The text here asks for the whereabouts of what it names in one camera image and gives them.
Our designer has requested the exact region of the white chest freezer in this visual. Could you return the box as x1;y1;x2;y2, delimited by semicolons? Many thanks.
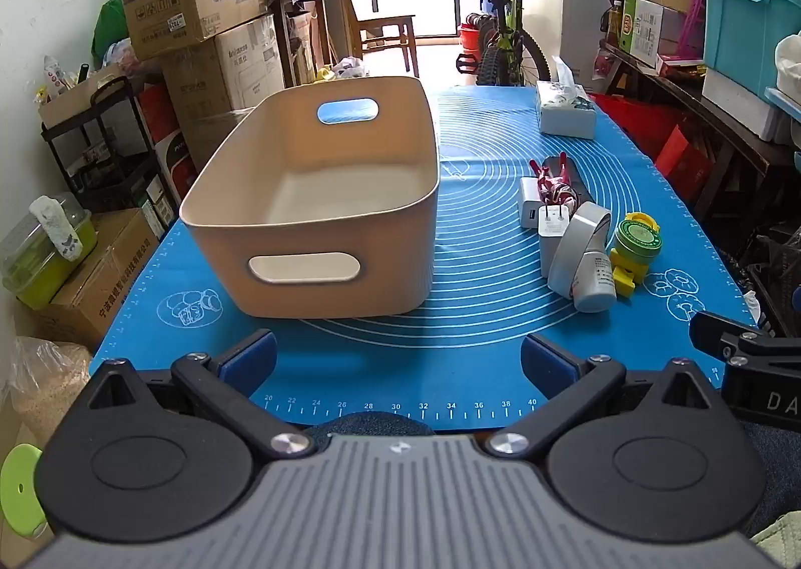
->
521;0;617;85

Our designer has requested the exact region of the brown printed cardboard box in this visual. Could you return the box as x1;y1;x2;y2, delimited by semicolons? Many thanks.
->
25;207;160;351

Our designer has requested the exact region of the white patterned tissue box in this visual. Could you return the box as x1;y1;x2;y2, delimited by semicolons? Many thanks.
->
535;56;597;140

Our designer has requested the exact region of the green round disc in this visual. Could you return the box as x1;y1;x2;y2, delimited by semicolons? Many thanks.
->
0;444;48;535

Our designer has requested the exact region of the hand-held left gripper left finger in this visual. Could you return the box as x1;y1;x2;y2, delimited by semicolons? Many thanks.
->
86;329;317;460

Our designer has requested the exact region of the plastic-wrapped cardboard box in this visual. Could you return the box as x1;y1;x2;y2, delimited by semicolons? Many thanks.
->
161;15;289;120

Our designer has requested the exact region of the white foam box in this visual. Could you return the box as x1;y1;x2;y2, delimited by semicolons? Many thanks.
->
701;69;783;141

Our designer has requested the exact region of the white tube with label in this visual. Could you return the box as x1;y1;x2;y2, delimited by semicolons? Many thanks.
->
571;247;617;313

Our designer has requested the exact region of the green and black bicycle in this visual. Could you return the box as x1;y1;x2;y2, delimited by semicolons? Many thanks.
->
429;0;552;88

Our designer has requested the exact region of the teal plastic storage crate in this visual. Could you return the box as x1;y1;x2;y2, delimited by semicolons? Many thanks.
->
699;0;801;101

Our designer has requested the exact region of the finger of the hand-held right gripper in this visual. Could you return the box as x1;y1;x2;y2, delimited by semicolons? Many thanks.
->
689;311;761;365

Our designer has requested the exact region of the blue silicone baking mat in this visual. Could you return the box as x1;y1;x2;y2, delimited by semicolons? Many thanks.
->
89;86;761;433

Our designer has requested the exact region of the wooden chair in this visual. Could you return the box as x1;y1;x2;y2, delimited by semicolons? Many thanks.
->
341;0;419;79

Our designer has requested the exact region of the green and white carton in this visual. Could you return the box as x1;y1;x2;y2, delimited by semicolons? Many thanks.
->
621;0;686;70

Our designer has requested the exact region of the clear bag of grain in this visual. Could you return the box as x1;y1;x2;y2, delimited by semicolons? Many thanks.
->
0;336;95;451

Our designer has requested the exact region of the red toy figure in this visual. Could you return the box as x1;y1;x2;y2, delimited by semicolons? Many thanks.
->
529;153;580;210

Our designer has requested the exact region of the small white charger block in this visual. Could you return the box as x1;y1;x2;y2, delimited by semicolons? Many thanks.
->
518;176;552;230

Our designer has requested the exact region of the black metal rack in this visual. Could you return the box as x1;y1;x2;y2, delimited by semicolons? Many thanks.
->
41;75;182;232

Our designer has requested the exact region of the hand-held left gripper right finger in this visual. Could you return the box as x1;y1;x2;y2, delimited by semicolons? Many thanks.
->
485;333;723;457

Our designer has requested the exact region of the black oblong case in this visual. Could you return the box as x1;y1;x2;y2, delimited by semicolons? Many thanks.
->
541;155;595;210

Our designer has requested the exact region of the red paper bag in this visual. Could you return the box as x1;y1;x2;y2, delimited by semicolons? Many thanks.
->
616;97;714;201

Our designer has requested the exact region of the white charger with prongs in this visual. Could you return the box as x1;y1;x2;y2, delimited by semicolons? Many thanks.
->
538;206;580;279

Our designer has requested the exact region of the dark wooden side table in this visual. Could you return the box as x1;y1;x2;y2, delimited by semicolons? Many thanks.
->
601;40;801;220

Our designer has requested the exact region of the small cardboard box of clutter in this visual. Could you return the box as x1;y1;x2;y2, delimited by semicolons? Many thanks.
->
38;65;126;129

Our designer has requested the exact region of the beige plastic storage bin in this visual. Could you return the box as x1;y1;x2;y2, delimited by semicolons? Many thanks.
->
179;76;440;320

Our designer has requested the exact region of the green plastic food container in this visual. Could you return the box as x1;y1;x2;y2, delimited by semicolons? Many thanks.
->
0;194;98;310

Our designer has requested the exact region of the white tape roll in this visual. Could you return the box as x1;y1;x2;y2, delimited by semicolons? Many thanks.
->
547;201;613;298

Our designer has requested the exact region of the red and white carton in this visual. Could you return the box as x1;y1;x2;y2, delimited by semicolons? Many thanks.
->
138;84;201;201

